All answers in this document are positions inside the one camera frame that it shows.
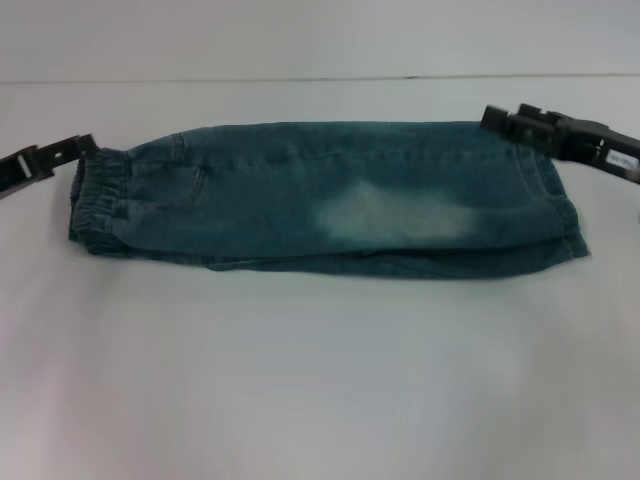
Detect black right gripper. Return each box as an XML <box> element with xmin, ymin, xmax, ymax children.
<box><xmin>479</xmin><ymin>102</ymin><xmax>640</xmax><ymax>189</ymax></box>

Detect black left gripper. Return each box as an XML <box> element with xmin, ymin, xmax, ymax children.
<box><xmin>0</xmin><ymin>132</ymin><xmax>104</xmax><ymax>202</ymax></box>

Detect blue denim shorts with embroidery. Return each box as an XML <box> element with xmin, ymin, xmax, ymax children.
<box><xmin>67</xmin><ymin>119</ymin><xmax>591</xmax><ymax>274</ymax></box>

